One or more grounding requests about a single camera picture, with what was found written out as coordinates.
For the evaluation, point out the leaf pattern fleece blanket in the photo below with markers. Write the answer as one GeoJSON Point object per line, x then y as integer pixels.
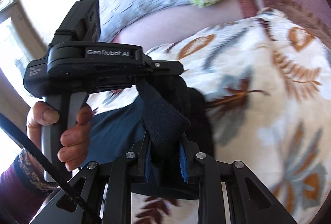
{"type": "Point", "coordinates": [266, 83]}

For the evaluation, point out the left hand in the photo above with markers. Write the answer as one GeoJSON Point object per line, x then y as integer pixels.
{"type": "Point", "coordinates": [75, 140]}

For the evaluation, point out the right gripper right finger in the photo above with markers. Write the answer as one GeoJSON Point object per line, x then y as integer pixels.
{"type": "Point", "coordinates": [229, 188]}

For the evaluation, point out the black pants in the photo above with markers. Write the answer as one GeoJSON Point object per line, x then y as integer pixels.
{"type": "Point", "coordinates": [166, 108]}

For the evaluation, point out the grey quilted blanket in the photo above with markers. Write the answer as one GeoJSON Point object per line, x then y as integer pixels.
{"type": "Point", "coordinates": [115, 15]}

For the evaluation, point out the left forearm maroon sleeve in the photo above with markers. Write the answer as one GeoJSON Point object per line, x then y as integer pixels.
{"type": "Point", "coordinates": [23, 190]}

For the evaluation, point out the wooden door frame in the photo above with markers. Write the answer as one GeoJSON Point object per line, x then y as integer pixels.
{"type": "Point", "coordinates": [30, 40]}

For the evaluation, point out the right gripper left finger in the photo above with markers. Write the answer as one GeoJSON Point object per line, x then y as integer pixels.
{"type": "Point", "coordinates": [98, 193]}

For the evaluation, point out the pink maroon bolster cushion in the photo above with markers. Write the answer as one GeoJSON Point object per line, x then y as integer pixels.
{"type": "Point", "coordinates": [178, 23]}

